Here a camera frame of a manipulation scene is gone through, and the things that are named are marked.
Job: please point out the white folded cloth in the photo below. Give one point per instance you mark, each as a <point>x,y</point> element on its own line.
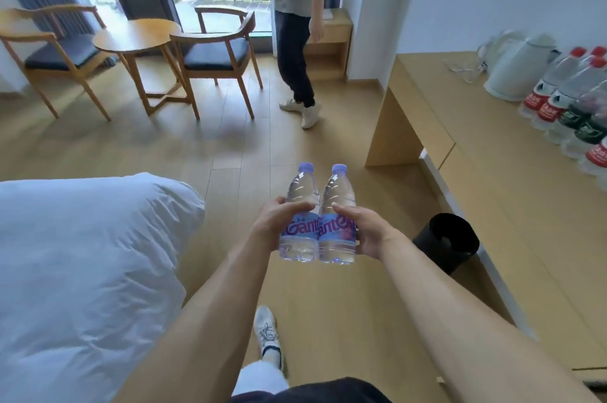
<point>328,14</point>

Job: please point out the person's right forearm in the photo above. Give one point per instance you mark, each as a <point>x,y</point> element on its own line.
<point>474,336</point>

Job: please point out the light denim shorts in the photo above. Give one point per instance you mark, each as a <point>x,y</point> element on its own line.
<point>258,376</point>

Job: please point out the white sneaker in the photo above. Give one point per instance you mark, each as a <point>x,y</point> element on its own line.
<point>265,329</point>

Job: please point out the black trash bin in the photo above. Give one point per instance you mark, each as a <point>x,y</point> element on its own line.
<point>446,239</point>

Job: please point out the person's right hand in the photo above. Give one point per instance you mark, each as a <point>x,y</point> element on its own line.
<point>374,232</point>

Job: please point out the white electric kettle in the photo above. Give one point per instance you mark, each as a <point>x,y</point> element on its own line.
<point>517,70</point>

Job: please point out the purple cap water bottle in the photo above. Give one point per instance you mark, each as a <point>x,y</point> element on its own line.
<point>301,189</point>
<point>337,189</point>

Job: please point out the person's left hand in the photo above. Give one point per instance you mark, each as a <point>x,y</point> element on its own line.
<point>270,224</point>

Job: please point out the low wooden cabinet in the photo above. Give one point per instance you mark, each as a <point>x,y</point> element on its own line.
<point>332,51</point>

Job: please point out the person's left forearm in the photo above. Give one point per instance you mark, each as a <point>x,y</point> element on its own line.
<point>204,331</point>

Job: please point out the white bed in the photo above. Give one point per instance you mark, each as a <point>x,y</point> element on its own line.
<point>85,274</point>

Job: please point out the red cap water bottle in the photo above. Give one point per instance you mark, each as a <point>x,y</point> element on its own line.
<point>598,50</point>
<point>603,182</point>
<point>598,156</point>
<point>545,85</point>
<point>564,96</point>

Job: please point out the wooden armchair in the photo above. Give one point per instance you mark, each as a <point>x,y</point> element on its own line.
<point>57,54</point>
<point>215,54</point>

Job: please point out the round wooden side table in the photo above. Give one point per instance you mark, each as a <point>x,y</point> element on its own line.
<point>135,35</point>

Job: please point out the black t-shirt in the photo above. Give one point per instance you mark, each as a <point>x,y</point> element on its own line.
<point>322,392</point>

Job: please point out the green label water bottle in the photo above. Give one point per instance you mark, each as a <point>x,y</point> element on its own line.
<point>590,134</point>
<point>576,118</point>

